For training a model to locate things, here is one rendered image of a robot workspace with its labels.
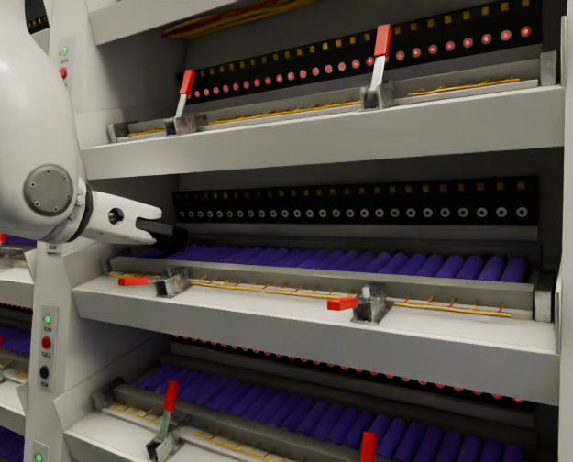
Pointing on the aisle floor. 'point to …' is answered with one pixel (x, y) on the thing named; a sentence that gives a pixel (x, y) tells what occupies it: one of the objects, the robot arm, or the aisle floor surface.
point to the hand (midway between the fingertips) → (165, 237)
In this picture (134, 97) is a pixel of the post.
